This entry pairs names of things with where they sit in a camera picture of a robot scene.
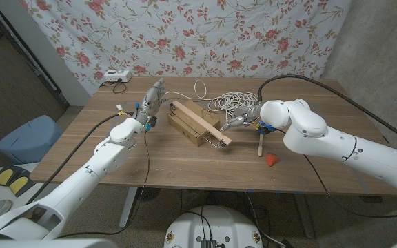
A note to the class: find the red toy strawberry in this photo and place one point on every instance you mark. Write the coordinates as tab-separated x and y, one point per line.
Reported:
271	159

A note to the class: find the white power strip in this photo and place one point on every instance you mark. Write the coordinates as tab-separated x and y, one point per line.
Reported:
117	75

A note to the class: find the colourful striped wooden maraca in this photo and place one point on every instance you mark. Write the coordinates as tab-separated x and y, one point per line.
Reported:
261	148

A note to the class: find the blue plastic bin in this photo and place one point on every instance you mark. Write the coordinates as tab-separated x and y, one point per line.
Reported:
29	137

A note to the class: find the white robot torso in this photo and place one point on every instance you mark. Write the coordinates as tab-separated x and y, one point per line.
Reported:
215	224

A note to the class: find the brown cardboard package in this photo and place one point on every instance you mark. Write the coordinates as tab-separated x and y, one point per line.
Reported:
181	125

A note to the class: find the wooden clip hanger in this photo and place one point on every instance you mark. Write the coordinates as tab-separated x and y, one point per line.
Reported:
202	122

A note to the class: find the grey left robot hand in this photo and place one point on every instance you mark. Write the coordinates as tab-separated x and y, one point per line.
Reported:
150	105

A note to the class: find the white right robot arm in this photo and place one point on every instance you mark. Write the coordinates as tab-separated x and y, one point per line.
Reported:
322	137

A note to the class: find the grey table leg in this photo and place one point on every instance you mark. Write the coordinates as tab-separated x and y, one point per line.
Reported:
303	215

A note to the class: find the floral backdrop cloth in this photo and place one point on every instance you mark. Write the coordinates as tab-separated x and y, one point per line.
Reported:
184	34

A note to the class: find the white table leg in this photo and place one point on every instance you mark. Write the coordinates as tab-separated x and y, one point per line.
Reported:
128	206

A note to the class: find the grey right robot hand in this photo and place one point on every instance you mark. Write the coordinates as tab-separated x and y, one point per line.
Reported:
248	115

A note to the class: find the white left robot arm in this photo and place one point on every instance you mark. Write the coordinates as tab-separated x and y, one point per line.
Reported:
81	182

